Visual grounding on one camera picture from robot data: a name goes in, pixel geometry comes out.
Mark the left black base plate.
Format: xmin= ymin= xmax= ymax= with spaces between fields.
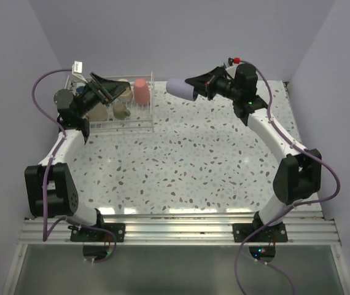
xmin=68 ymin=223 xmax=126 ymax=243

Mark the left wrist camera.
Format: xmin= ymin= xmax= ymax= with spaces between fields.
xmin=71 ymin=61 xmax=87 ymax=84

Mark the white wire dish rack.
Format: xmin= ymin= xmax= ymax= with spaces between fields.
xmin=53 ymin=74 xmax=155 ymax=133

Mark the red cup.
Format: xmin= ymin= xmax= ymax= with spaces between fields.
xmin=134 ymin=78 xmax=150 ymax=106

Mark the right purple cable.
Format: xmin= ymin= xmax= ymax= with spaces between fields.
xmin=233 ymin=60 xmax=341 ymax=295

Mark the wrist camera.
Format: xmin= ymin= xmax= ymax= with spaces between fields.
xmin=71 ymin=61 xmax=87 ymax=84
xmin=224 ymin=57 xmax=242 ymax=77

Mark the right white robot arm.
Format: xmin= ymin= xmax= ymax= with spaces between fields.
xmin=185 ymin=61 xmax=321 ymax=242

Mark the purple cup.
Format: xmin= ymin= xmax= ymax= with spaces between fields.
xmin=166 ymin=78 xmax=198 ymax=101

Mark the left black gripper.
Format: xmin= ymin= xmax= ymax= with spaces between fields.
xmin=76 ymin=73 xmax=129 ymax=118

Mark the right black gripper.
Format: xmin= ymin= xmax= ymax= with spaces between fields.
xmin=185 ymin=65 xmax=241 ymax=101

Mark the blue cup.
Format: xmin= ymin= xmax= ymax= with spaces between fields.
xmin=76 ymin=86 xmax=85 ymax=94

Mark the aluminium rail frame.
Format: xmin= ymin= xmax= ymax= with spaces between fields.
xmin=1 ymin=196 xmax=350 ymax=295

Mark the beige tall cup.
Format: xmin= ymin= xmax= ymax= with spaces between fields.
xmin=87 ymin=104 xmax=108 ymax=122

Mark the small olive mug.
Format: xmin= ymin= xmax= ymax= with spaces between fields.
xmin=112 ymin=102 xmax=131 ymax=120

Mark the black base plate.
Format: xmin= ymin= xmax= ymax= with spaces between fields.
xmin=232 ymin=222 xmax=289 ymax=243
xmin=68 ymin=223 xmax=126 ymax=243

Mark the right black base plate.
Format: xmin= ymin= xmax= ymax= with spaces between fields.
xmin=232 ymin=222 xmax=289 ymax=243

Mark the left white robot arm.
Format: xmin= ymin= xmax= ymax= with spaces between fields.
xmin=25 ymin=73 xmax=130 ymax=242

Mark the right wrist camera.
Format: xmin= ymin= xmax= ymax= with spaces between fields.
xmin=224 ymin=57 xmax=242 ymax=77

